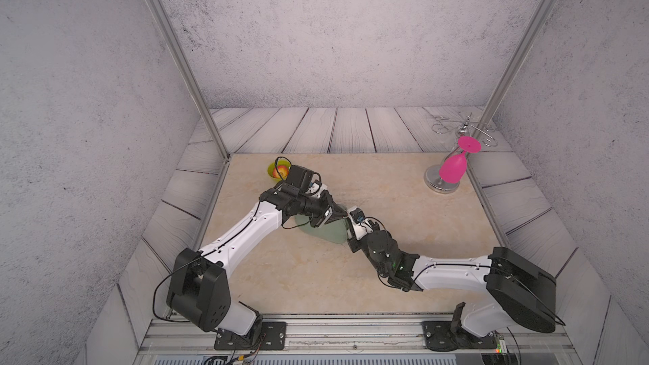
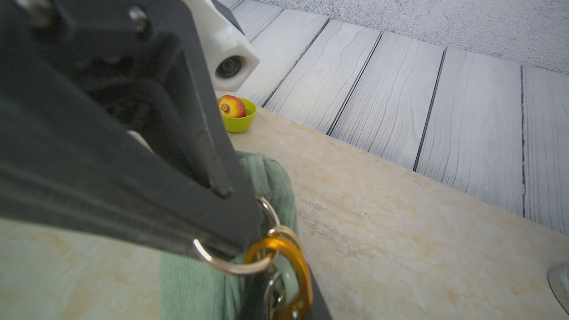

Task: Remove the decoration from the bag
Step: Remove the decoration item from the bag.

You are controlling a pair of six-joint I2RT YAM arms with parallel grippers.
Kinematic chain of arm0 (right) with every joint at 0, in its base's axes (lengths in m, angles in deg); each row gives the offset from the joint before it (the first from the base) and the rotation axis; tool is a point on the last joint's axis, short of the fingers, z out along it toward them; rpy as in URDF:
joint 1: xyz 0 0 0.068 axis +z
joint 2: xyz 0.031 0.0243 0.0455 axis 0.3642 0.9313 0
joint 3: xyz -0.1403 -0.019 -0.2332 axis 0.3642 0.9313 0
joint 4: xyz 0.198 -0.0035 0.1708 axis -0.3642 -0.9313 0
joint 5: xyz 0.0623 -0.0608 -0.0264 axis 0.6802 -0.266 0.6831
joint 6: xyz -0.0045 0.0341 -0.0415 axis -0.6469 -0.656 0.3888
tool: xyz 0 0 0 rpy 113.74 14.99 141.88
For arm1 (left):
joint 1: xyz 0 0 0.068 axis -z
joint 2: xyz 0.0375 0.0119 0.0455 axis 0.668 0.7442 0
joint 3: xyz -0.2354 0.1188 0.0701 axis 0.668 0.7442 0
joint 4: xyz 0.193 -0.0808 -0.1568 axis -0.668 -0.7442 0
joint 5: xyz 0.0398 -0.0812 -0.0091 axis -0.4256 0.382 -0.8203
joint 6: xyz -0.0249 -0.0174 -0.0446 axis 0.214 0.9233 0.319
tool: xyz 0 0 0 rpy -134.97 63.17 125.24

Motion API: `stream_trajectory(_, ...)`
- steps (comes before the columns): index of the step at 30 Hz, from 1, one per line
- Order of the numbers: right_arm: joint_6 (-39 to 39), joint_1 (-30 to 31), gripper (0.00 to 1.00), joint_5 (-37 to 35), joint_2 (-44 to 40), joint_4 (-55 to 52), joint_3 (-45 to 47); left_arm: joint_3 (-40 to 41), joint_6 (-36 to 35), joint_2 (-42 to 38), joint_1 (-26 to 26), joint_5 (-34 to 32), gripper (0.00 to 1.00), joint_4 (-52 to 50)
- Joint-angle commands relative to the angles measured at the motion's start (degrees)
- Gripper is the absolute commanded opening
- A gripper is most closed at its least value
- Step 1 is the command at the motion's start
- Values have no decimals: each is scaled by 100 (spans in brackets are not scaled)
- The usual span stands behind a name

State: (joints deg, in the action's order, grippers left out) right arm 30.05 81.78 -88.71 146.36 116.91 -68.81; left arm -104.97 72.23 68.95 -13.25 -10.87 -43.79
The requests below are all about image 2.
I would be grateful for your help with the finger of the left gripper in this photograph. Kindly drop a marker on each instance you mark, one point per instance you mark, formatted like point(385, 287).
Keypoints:
point(110, 126)

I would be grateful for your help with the orange carabiner clip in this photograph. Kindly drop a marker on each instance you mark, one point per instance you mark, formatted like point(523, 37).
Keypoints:
point(290, 289)

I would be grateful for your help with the red yellow toy apple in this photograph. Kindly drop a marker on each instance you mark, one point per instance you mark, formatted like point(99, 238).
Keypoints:
point(232, 107)

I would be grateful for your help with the green plastic bowl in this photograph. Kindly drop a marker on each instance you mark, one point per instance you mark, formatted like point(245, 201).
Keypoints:
point(238, 125)

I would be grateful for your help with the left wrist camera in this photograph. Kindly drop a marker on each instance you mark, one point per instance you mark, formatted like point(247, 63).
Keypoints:
point(229, 55)

